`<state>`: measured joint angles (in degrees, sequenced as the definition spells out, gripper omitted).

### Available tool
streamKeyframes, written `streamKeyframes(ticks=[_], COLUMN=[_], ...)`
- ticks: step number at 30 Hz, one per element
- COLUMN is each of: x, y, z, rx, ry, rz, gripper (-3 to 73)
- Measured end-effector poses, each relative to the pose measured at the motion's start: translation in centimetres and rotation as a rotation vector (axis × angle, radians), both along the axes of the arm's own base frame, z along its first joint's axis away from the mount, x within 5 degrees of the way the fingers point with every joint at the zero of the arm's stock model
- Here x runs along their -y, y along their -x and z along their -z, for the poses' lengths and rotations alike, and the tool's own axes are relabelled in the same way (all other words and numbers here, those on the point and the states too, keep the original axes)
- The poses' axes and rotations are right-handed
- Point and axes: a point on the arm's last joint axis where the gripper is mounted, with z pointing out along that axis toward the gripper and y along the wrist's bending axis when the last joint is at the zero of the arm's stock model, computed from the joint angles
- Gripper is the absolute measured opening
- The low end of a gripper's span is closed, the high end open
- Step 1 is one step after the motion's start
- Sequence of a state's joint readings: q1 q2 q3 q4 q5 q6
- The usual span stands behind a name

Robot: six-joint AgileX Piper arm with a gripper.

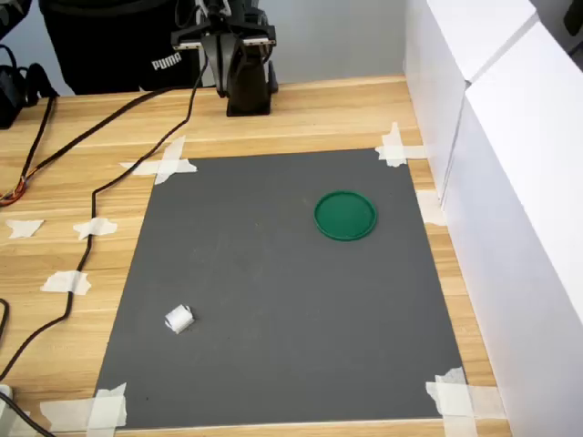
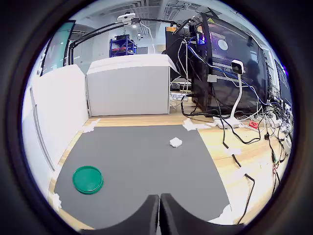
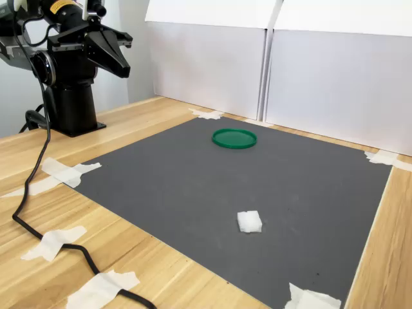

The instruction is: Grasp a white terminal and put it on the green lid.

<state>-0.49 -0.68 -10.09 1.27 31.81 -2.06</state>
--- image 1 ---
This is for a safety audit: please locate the round green lid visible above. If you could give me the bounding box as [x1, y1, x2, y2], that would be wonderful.
[313, 189, 379, 242]

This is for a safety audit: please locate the person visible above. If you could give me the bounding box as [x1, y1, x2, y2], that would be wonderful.
[38, 0, 218, 97]

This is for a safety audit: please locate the white masking tape piece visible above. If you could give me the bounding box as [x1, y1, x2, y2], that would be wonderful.
[72, 217, 118, 241]
[5, 218, 46, 239]
[118, 135, 199, 186]
[374, 121, 427, 168]
[39, 381, 128, 433]
[416, 189, 448, 228]
[424, 366, 506, 437]
[40, 269, 92, 296]

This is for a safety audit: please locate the white foam partition board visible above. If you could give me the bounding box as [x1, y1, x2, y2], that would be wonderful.
[403, 0, 538, 211]
[439, 22, 583, 437]

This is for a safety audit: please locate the dark grey mat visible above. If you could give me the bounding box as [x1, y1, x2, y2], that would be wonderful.
[93, 147, 468, 432]

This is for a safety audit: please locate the black strapped device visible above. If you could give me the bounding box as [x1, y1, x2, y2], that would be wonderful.
[0, 43, 60, 131]

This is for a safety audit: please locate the long black taped cable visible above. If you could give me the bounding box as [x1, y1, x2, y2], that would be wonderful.
[0, 45, 204, 381]

